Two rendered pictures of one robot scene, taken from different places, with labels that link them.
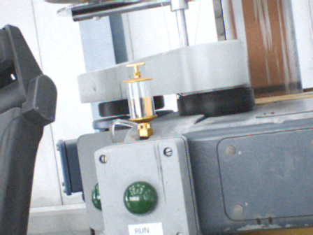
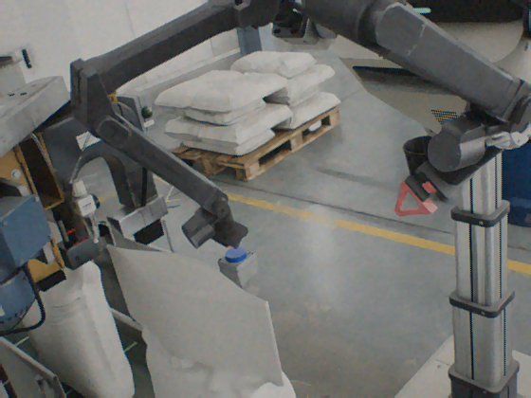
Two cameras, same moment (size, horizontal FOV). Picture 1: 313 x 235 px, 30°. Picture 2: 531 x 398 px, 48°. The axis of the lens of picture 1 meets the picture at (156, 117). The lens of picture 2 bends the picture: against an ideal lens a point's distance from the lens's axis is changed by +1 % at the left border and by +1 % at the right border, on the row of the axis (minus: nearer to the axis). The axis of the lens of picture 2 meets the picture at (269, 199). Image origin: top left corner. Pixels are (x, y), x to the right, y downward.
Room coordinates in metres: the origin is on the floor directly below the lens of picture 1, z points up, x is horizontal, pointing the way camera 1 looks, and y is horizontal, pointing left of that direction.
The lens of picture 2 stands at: (1.61, 1.00, 1.67)
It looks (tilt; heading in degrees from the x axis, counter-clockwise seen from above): 26 degrees down; 211
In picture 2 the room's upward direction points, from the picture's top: 11 degrees counter-clockwise
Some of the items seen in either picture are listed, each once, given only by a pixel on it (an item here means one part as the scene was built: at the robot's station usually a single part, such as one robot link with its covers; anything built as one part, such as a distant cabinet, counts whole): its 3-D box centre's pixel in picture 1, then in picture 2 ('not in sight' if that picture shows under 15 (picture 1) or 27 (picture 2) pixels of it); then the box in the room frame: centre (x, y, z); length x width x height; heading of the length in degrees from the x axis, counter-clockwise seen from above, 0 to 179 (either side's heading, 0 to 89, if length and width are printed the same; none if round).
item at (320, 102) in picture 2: not in sight; (298, 109); (-2.53, -1.07, 0.20); 0.67 x 0.43 x 0.15; 165
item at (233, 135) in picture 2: not in sight; (246, 122); (-1.94, -1.22, 0.32); 0.66 x 0.43 x 0.15; 167
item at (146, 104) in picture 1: (140, 98); not in sight; (0.59, 0.01, 1.37); 0.03 x 0.02 x 0.03; 75
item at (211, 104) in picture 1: (215, 102); (54, 109); (0.69, -0.07, 1.35); 0.09 x 0.09 x 0.03
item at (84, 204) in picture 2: not in sight; (86, 210); (0.78, 0.02, 1.14); 0.05 x 0.04 x 0.16; 165
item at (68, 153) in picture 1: (82, 170); (13, 235); (1.04, 0.14, 1.25); 0.10 x 0.08 x 0.12; 10
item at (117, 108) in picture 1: (131, 106); not in sight; (1.06, 0.04, 1.35); 0.12 x 0.12 x 0.04
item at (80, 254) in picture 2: not in sight; (77, 249); (0.78, -0.04, 1.04); 0.08 x 0.06 x 0.05; 165
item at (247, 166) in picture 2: not in sight; (256, 135); (-2.28, -1.35, 0.07); 1.20 x 0.82 x 0.14; 167
